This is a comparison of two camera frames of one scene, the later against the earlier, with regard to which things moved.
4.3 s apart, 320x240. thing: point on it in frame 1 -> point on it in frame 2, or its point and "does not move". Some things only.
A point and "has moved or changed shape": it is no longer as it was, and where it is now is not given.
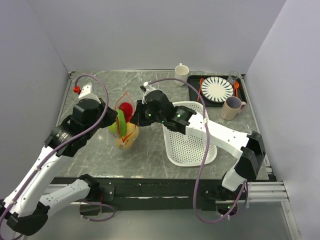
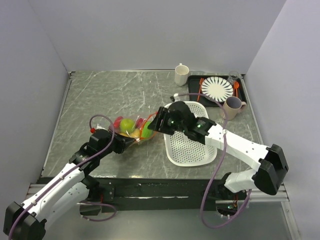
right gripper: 139,113 -> 163,113
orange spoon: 236,85 does not move
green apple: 112,128 -> 127,124
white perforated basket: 189,149 does not move
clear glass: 233,76 does not move
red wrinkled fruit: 127,110 has moved or changed shape
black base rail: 120,194 does not move
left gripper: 111,118 -> 122,143
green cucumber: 121,123 -> 146,132
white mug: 181,72 does not move
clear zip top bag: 126,127 has moved or changed shape
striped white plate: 217,88 does not move
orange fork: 201,82 does not move
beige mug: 233,106 does not move
